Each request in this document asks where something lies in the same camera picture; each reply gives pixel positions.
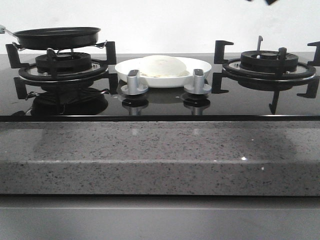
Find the black frying pan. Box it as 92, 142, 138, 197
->
0, 25, 101, 50

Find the black right gas burner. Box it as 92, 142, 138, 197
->
240, 50, 299, 73

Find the black glass gas cooktop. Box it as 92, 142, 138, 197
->
0, 54, 320, 122

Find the silver left stove knob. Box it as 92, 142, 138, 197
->
120, 69, 149, 96

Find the black pan support grate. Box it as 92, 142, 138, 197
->
5, 41, 117, 99
211, 36, 320, 114

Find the white round plate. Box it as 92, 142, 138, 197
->
115, 55, 212, 88

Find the silver right stove knob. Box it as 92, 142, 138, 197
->
184, 68, 212, 95

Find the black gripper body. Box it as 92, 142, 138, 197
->
246, 0, 278, 5

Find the black right pan support grate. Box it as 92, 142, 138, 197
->
211, 36, 320, 114

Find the black gas burner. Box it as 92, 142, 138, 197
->
35, 52, 92, 74
240, 50, 299, 73

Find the wire pan reducer ring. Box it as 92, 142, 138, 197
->
12, 39, 109, 55

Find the white fried egg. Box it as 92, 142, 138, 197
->
139, 55, 189, 78

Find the black left pan support grate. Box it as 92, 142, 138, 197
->
5, 41, 117, 99

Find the silver stove knob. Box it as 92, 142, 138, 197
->
184, 68, 212, 95
120, 69, 149, 96

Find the black left gas burner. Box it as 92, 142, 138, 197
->
35, 52, 92, 74

